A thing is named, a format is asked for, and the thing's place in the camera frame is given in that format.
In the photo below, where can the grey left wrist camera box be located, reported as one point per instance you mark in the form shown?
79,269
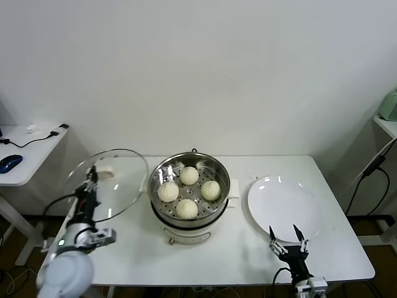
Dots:
102,237

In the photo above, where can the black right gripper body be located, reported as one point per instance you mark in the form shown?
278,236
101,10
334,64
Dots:
294,259

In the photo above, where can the stainless steel steamer basket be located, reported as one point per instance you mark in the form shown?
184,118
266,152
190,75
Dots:
189,192

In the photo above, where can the white electric cooker pot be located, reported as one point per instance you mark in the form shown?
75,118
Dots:
186,234

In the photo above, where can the white steamed baozi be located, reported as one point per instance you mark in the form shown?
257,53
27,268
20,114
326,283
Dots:
167,192
211,190
189,175
187,209

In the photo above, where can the blue computer mouse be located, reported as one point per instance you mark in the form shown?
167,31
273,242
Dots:
10,163

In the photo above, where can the black power adapter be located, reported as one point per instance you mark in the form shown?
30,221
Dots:
373,165

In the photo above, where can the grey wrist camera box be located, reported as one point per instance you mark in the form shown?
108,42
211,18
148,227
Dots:
319,283
102,237

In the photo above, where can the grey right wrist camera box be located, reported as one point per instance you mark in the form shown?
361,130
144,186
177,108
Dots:
319,283

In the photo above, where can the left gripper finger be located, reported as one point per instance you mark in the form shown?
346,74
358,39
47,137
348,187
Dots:
88,185
95,177

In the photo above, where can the white round plate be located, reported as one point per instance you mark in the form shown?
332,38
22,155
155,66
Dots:
285,205

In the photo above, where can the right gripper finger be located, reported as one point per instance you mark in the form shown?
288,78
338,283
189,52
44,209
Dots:
272,233
298,233

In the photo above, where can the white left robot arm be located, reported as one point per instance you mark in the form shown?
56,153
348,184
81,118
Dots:
65,273

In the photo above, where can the mint green appliance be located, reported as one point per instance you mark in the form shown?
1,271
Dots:
389,107

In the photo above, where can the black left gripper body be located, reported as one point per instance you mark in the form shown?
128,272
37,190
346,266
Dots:
89,200

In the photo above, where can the white side desk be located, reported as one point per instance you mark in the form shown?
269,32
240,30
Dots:
31,155

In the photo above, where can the small white object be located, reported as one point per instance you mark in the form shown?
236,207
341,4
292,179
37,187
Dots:
31,128

